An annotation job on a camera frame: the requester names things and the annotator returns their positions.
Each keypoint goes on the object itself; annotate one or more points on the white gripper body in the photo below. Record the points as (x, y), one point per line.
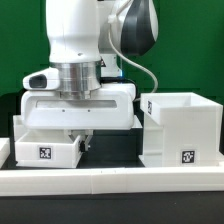
(108, 108)

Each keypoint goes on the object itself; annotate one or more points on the white front barrier rail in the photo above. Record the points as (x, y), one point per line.
(112, 180)

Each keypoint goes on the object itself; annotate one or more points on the white drawer cabinet frame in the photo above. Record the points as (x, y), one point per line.
(180, 130)

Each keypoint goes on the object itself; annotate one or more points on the white barrier rail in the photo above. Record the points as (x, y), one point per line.
(4, 150)
(112, 180)

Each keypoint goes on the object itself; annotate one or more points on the white left barrier rail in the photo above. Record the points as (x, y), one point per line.
(4, 150)

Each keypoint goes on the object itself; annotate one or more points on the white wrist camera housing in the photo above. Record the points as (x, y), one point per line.
(47, 79)

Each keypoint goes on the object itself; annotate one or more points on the white drawer box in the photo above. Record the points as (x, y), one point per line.
(19, 128)
(46, 149)

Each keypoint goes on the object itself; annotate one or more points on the white drawer box rear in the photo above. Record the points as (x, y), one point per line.
(19, 128)

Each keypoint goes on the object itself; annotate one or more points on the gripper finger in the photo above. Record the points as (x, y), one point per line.
(75, 138)
(87, 140)

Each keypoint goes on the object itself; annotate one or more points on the white drawer box front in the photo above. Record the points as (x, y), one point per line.
(46, 149)

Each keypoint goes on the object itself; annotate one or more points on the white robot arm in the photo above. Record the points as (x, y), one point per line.
(71, 94)

